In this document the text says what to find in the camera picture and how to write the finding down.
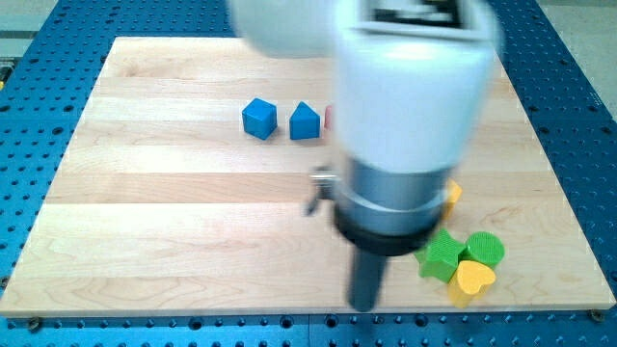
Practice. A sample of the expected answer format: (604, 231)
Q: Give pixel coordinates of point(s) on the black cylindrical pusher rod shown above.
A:
(367, 270)

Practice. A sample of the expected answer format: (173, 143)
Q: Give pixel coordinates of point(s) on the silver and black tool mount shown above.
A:
(380, 212)

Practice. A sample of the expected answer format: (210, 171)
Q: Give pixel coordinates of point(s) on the yellow heart block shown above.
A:
(470, 280)

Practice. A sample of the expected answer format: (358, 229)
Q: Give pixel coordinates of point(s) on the yellow block behind arm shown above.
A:
(454, 192)

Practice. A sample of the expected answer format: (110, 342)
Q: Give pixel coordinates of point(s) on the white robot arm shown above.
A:
(409, 82)

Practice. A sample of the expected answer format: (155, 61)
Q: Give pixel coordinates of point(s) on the light wooden board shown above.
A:
(162, 205)

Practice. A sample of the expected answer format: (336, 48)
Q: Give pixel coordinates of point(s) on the green star block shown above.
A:
(439, 258)

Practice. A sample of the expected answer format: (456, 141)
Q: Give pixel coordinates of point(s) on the green cylinder block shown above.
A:
(484, 247)

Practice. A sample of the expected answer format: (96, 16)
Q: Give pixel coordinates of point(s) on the red block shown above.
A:
(328, 116)

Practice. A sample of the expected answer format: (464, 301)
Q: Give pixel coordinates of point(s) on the blue pentagon block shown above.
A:
(304, 123)

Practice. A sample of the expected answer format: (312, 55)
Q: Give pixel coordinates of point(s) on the blue cube block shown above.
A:
(260, 118)

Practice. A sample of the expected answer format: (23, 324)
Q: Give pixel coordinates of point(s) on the blue perforated metal table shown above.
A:
(48, 89)

